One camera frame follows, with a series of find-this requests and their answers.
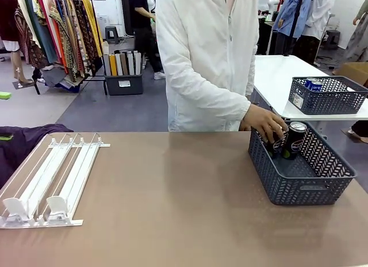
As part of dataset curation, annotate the black Pepsi can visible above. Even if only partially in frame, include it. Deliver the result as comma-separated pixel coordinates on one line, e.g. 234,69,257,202
283,121,308,161
264,125,289,160

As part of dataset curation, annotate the white sleeved right forearm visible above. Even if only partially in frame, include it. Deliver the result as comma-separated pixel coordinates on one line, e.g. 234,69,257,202
172,77,252,127

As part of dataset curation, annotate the white can dispenser rack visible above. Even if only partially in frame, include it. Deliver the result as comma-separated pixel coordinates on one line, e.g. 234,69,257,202
0,131,112,229

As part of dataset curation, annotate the white dispenser pusher paddle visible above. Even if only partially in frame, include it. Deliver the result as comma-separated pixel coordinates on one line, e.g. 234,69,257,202
46,195,70,219
2,197,30,222

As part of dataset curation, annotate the person's right hand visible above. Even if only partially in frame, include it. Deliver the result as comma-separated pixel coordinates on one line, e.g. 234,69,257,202
240,104,289,143

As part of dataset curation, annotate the purple cloth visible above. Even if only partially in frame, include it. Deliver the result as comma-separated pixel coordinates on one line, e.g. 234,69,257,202
0,123,74,190

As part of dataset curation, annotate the grey garment pile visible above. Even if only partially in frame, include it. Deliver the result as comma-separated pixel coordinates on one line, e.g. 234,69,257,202
41,66,85,93

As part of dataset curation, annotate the mannequin in dark red garment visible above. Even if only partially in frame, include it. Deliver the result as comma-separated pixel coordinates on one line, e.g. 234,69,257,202
0,0,35,88

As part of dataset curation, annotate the rack of colourful garments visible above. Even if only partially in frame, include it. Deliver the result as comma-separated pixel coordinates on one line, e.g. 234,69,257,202
14,0,104,86

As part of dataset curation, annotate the yellow board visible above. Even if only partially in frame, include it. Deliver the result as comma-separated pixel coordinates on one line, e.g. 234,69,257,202
109,54,118,77

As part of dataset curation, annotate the grey storage bin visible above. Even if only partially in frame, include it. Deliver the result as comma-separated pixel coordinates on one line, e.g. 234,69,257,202
103,73,144,96

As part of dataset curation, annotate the brown board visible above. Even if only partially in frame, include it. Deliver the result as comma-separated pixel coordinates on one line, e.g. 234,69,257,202
120,52,129,76

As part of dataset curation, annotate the black plastic stool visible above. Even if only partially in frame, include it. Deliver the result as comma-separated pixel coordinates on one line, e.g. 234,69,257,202
104,25,120,45

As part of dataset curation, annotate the bystander in black clothes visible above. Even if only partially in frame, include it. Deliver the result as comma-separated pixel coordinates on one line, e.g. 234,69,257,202
128,0,167,80

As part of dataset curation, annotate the person in white jacket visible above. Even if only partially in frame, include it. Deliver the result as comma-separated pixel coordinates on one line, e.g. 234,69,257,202
155,0,259,132

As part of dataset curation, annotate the white side table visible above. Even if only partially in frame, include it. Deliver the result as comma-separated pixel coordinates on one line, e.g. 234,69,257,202
252,54,368,141

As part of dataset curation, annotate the black garment stand pole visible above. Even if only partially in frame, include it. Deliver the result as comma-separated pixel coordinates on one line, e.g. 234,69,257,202
283,0,306,57

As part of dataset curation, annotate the grey woven plastic basket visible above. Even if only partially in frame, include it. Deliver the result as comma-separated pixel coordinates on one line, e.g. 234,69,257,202
248,121,357,206

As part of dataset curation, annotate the hanging white shirt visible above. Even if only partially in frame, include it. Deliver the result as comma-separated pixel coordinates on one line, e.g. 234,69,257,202
301,0,336,41

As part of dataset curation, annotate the grey woven basket with label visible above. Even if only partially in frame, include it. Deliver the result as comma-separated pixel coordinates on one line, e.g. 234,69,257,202
288,76,368,116

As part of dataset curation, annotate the grey plastic stool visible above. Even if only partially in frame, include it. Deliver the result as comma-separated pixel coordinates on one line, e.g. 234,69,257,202
325,29,342,51

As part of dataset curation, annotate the cardboard box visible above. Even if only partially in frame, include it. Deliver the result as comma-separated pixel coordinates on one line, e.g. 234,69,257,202
339,62,368,87

